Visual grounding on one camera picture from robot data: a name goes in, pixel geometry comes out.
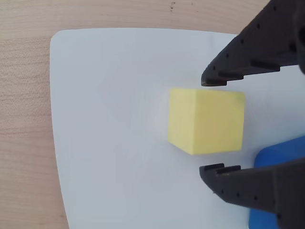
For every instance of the yellow cube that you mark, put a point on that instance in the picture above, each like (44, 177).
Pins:
(207, 121)

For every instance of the white rectangular board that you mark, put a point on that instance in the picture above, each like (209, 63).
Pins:
(119, 119)

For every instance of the blue block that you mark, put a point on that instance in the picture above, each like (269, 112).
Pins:
(281, 152)

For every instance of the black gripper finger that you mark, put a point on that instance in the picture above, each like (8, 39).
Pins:
(262, 43)
(262, 186)

